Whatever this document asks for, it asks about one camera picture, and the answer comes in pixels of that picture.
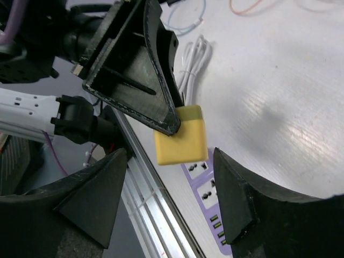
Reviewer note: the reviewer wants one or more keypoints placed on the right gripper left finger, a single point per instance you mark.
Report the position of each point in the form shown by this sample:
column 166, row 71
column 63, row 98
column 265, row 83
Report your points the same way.
column 71, row 217

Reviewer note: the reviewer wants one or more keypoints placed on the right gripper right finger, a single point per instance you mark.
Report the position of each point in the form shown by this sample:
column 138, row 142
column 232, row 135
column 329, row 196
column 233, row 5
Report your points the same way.
column 264, row 219

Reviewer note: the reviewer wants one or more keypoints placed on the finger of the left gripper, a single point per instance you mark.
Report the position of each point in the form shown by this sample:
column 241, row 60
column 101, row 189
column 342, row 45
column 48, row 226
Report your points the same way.
column 162, row 45
column 117, row 69

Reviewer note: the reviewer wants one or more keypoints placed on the purple power strip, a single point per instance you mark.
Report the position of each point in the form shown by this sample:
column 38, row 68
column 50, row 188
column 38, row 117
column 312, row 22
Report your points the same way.
column 200, row 176

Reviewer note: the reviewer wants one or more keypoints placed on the yellow plug adapter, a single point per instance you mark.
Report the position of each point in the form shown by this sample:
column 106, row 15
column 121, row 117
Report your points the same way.
column 188, row 144

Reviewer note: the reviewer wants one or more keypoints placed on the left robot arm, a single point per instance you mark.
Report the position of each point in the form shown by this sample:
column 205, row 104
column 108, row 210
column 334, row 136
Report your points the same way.
column 35, row 33

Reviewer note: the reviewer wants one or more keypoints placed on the aluminium front rail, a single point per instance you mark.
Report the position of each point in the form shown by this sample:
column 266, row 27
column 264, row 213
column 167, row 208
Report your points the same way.
column 158, row 224

